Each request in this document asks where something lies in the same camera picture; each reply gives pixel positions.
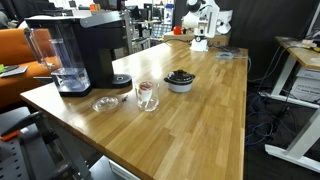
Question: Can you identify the grey pot with black lid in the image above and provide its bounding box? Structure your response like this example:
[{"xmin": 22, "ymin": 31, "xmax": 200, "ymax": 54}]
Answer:
[{"xmin": 164, "ymin": 70, "xmax": 195, "ymax": 93}]

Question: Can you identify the clear glass jar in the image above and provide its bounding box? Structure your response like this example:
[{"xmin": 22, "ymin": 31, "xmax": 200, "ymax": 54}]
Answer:
[{"xmin": 135, "ymin": 80, "xmax": 159, "ymax": 112}]

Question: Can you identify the clear glass lid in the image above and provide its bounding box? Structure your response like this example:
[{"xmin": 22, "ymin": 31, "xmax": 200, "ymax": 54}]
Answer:
[{"xmin": 92, "ymin": 96, "xmax": 119, "ymax": 112}]

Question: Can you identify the black clamp with orange tip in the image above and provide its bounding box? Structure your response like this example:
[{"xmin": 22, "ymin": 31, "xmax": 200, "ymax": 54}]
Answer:
[{"xmin": 0, "ymin": 112, "xmax": 42, "ymax": 141}]

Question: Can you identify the blue cable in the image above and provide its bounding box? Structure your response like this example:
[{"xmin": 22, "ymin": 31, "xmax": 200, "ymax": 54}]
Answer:
[{"xmin": 244, "ymin": 93, "xmax": 278, "ymax": 148}]

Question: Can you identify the red object on box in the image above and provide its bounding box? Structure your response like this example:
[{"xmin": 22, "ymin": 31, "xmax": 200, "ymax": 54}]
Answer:
[{"xmin": 173, "ymin": 26, "xmax": 182, "ymax": 35}]

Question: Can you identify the small dark clip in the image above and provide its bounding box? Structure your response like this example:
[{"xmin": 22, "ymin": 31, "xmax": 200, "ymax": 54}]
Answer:
[{"xmin": 121, "ymin": 95, "xmax": 129, "ymax": 102}]

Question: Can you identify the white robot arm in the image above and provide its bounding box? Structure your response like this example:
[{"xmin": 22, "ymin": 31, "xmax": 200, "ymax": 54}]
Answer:
[{"xmin": 183, "ymin": 0, "xmax": 233, "ymax": 51}]

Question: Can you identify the white side desk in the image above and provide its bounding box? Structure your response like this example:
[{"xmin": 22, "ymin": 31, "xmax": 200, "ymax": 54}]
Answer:
[{"xmin": 265, "ymin": 36, "xmax": 320, "ymax": 173}]

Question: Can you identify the orange coffee pod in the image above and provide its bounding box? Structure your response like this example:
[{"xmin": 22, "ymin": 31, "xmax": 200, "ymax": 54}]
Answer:
[{"xmin": 138, "ymin": 81, "xmax": 154, "ymax": 101}]

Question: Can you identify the orange sofa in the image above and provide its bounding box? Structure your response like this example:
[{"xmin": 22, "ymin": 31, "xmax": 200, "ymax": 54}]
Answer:
[{"xmin": 0, "ymin": 28, "xmax": 59, "ymax": 109}]

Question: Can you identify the grey round puck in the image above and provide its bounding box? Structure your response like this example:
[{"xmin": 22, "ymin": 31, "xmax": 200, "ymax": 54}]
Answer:
[{"xmin": 215, "ymin": 52, "xmax": 234, "ymax": 60}]

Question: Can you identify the white box under desk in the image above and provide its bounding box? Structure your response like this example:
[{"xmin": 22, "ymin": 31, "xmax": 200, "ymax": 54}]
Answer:
[{"xmin": 291, "ymin": 67, "xmax": 320, "ymax": 104}]

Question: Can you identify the black coffee maker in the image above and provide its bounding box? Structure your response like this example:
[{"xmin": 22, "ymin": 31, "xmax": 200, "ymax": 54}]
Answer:
[{"xmin": 26, "ymin": 11, "xmax": 132, "ymax": 89}]

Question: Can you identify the clear water tank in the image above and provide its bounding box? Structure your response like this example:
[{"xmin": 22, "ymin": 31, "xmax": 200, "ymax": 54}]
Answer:
[{"xmin": 24, "ymin": 27, "xmax": 91, "ymax": 97}]

